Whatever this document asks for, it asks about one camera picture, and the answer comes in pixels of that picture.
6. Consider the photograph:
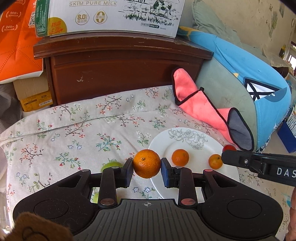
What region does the green fruit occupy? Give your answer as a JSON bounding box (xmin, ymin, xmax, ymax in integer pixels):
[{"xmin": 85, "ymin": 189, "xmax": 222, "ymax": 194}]
[
  {"xmin": 91, "ymin": 192, "xmax": 99, "ymax": 203},
  {"xmin": 101, "ymin": 161, "xmax": 123, "ymax": 172}
]

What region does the red cherry tomato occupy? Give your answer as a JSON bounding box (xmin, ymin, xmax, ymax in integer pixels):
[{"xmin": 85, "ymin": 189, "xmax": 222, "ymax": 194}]
[{"xmin": 222, "ymin": 145, "xmax": 237, "ymax": 152}]

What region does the lone orange tangerine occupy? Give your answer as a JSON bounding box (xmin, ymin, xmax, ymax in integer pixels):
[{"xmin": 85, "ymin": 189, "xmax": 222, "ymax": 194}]
[{"xmin": 133, "ymin": 149, "xmax": 161, "ymax": 179}]

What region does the green fruit top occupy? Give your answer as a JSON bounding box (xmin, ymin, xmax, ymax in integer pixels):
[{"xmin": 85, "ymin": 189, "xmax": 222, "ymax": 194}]
[{"xmin": 91, "ymin": 192, "xmax": 99, "ymax": 203}]

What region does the person right hand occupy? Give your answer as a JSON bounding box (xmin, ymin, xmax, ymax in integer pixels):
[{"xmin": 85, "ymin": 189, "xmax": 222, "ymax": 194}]
[{"xmin": 285, "ymin": 187, "xmax": 296, "ymax": 241}]

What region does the white floral plate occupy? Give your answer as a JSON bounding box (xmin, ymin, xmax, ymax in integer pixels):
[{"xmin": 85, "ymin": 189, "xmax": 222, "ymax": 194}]
[{"xmin": 149, "ymin": 128, "xmax": 239, "ymax": 202}]

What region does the pink grey cloth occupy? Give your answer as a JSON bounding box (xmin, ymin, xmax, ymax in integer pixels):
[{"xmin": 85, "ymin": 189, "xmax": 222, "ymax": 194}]
[{"xmin": 172, "ymin": 68, "xmax": 254, "ymax": 151}]

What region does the floral tablecloth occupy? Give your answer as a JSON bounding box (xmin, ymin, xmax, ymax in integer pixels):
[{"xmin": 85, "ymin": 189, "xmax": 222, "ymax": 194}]
[{"xmin": 0, "ymin": 85, "xmax": 292, "ymax": 239}]

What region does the blue green plush cushion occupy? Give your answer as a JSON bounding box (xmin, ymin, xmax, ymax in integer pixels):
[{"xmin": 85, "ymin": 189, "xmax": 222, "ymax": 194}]
[{"xmin": 178, "ymin": 1, "xmax": 291, "ymax": 152}]

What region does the brown plush toy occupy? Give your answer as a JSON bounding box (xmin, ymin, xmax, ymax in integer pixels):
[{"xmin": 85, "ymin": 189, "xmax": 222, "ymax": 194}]
[{"xmin": 1, "ymin": 212, "xmax": 74, "ymax": 241}]

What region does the cardboard box yellow label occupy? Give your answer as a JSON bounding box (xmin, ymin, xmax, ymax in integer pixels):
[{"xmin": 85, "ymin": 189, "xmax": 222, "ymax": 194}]
[{"xmin": 13, "ymin": 71, "xmax": 53, "ymax": 113}]

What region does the dark wooden cabinet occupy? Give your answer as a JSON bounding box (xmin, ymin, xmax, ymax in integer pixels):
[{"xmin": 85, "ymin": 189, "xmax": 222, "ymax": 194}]
[{"xmin": 33, "ymin": 32, "xmax": 213, "ymax": 105}]

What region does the white milk carton box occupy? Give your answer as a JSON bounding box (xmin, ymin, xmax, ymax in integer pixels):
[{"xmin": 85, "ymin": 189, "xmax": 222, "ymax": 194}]
[{"xmin": 35, "ymin": 0, "xmax": 184, "ymax": 38}]

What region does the orange box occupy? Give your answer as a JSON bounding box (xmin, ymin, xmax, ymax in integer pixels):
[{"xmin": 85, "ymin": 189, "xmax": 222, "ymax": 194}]
[{"xmin": 1, "ymin": 1, "xmax": 43, "ymax": 84}]

